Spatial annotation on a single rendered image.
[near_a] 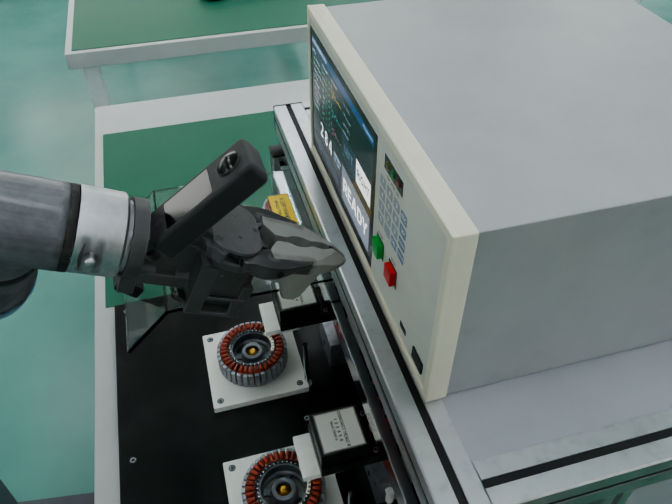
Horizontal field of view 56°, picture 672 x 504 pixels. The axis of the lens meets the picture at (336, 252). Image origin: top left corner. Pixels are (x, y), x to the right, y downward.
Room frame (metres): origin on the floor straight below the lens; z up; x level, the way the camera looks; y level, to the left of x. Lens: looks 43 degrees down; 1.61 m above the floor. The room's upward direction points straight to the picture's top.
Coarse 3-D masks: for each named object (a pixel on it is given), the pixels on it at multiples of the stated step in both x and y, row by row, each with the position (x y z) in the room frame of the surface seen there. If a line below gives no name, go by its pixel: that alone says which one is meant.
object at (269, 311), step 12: (312, 288) 0.67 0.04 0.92; (336, 288) 0.69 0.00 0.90; (276, 300) 0.64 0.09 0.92; (288, 300) 0.64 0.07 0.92; (300, 300) 0.64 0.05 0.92; (312, 300) 0.64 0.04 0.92; (324, 300) 0.66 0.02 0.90; (264, 312) 0.65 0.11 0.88; (276, 312) 0.64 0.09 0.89; (288, 312) 0.62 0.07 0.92; (300, 312) 0.63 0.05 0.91; (312, 312) 0.63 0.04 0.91; (324, 312) 0.64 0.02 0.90; (264, 324) 0.63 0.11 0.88; (276, 324) 0.63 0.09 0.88; (288, 324) 0.62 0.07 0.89; (300, 324) 0.62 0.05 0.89; (312, 324) 0.63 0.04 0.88
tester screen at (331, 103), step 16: (320, 64) 0.70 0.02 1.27; (320, 80) 0.70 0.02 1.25; (336, 80) 0.63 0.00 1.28; (320, 96) 0.70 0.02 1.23; (336, 96) 0.63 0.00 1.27; (320, 112) 0.70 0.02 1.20; (336, 112) 0.63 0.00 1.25; (352, 112) 0.57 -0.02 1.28; (336, 128) 0.63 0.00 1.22; (352, 128) 0.57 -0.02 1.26; (336, 144) 0.63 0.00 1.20; (352, 144) 0.57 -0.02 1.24; (368, 144) 0.52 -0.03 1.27; (336, 160) 0.63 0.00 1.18; (368, 160) 0.52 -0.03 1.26; (352, 176) 0.57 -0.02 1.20; (368, 176) 0.52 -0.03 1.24; (368, 208) 0.51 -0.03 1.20; (368, 256) 0.51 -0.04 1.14
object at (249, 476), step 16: (288, 448) 0.46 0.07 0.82; (256, 464) 0.43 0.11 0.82; (272, 464) 0.44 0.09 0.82; (288, 464) 0.44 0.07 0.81; (256, 480) 0.41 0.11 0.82; (288, 480) 0.42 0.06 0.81; (320, 480) 0.41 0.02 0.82; (256, 496) 0.39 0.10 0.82; (272, 496) 0.40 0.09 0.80; (288, 496) 0.39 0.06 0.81; (304, 496) 0.39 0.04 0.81; (320, 496) 0.39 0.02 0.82
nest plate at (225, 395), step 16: (208, 336) 0.69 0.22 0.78; (288, 336) 0.69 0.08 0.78; (208, 352) 0.65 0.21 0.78; (240, 352) 0.65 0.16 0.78; (288, 352) 0.65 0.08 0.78; (208, 368) 0.62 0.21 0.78; (288, 368) 0.62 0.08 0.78; (224, 384) 0.59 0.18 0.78; (272, 384) 0.59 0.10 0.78; (288, 384) 0.59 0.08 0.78; (304, 384) 0.59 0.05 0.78; (224, 400) 0.56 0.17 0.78; (240, 400) 0.56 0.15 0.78; (256, 400) 0.56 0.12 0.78
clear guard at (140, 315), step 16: (272, 176) 0.76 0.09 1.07; (288, 176) 0.76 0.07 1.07; (160, 192) 0.72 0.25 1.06; (256, 192) 0.72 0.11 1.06; (272, 192) 0.72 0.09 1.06; (288, 192) 0.72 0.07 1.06; (304, 208) 0.68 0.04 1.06; (304, 224) 0.65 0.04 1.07; (144, 288) 0.55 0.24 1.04; (160, 288) 0.53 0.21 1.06; (256, 288) 0.53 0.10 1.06; (272, 288) 0.53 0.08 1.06; (128, 304) 0.55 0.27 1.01; (144, 304) 0.53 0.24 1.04; (160, 304) 0.51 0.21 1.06; (176, 304) 0.50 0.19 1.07; (128, 320) 0.52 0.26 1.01; (144, 320) 0.50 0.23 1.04; (160, 320) 0.49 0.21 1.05; (128, 336) 0.50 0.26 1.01; (144, 336) 0.48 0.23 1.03
